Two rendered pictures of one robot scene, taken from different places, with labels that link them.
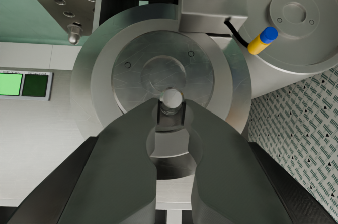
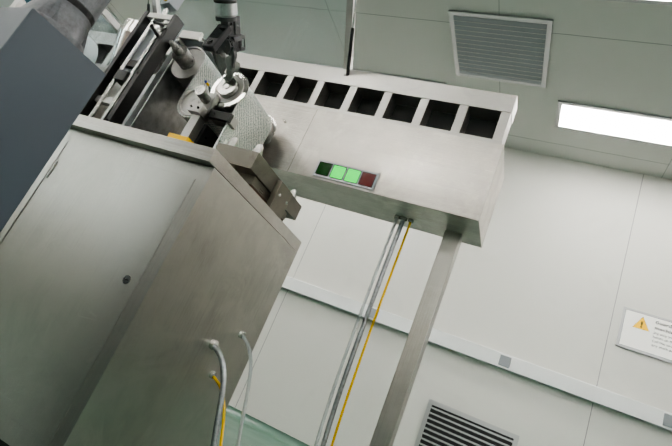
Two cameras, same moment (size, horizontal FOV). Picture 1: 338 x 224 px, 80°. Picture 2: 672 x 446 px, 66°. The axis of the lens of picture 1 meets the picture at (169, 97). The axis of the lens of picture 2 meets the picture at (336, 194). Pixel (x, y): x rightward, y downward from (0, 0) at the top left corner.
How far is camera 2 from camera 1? 1.80 m
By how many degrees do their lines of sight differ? 37
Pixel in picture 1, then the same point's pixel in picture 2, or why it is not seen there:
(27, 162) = (340, 130)
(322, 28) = (189, 98)
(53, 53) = not seen: outside the picture
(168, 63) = (224, 89)
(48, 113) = (322, 153)
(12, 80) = (335, 173)
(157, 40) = (224, 92)
